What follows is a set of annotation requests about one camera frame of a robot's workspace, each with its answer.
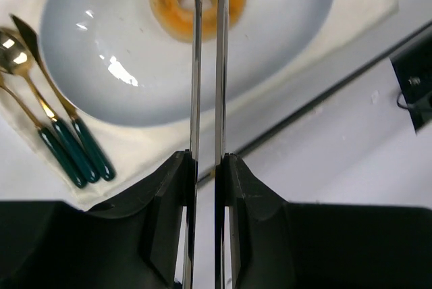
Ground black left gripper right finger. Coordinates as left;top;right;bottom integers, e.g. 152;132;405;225
215;154;431;288

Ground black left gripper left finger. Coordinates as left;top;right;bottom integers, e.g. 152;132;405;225
1;151;192;288

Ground metal tongs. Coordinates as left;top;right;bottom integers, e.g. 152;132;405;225
182;0;230;288

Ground orange glazed donut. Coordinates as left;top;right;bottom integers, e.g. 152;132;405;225
149;0;248;45

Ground light blue oval plate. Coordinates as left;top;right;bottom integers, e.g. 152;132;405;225
39;0;333;127

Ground gold knife green handle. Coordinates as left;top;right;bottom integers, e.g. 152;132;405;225
9;14;116;181

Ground gold fork green handle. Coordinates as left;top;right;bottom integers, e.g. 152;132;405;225
1;74;87;189

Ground gold spoon green handle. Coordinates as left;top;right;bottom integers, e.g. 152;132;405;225
1;27;100;188

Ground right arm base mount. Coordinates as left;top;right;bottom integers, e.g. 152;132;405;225
391;39;431;131

